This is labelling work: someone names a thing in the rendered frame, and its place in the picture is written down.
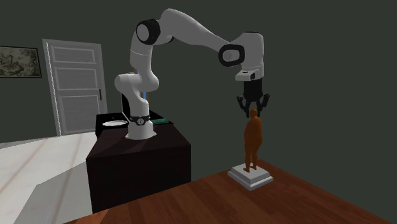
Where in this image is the brown wooden table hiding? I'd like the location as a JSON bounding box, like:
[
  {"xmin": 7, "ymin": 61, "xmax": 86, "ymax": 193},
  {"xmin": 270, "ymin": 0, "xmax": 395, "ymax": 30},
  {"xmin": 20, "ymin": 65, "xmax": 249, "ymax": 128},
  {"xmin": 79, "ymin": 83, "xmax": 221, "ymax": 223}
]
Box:
[{"xmin": 63, "ymin": 159, "xmax": 392, "ymax": 224}]

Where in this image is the dark robot stand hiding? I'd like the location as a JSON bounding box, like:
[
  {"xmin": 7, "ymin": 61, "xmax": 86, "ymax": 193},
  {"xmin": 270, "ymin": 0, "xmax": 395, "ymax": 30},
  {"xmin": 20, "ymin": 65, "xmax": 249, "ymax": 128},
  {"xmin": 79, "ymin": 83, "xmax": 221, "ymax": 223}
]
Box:
[{"xmin": 85, "ymin": 121, "xmax": 192, "ymax": 214}]

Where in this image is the white panel door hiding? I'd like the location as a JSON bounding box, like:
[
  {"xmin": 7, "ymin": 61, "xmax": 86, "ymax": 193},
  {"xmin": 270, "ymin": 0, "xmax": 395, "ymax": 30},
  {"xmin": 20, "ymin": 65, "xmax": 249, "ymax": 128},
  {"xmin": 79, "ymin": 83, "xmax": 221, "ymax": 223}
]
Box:
[{"xmin": 42, "ymin": 38, "xmax": 109, "ymax": 137}]

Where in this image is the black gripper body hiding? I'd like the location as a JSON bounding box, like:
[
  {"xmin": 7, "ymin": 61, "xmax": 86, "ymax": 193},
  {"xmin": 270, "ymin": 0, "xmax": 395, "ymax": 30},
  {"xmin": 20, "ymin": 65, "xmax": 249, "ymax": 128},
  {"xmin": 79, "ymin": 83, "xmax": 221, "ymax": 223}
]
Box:
[{"xmin": 242, "ymin": 78, "xmax": 264, "ymax": 104}]

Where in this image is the brown human figure white base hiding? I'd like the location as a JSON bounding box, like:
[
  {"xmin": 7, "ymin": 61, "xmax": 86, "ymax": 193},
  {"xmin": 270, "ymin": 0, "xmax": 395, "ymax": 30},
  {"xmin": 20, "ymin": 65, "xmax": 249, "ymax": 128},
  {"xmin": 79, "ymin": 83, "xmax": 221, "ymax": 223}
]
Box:
[{"xmin": 227, "ymin": 108, "xmax": 274, "ymax": 192}]

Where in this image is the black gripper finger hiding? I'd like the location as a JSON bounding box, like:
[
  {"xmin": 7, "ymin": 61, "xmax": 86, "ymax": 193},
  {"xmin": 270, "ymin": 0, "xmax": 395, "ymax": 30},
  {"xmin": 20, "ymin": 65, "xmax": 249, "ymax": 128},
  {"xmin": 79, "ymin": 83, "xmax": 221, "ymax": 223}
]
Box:
[
  {"xmin": 236, "ymin": 95, "xmax": 252, "ymax": 118},
  {"xmin": 256, "ymin": 93, "xmax": 270, "ymax": 118}
]

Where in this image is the dark framed wall picture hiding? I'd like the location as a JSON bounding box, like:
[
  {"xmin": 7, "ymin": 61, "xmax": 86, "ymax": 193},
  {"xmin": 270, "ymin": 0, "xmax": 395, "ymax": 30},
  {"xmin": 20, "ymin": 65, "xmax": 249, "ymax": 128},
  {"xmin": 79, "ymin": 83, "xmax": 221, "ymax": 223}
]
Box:
[{"xmin": 0, "ymin": 45, "xmax": 43, "ymax": 79}]

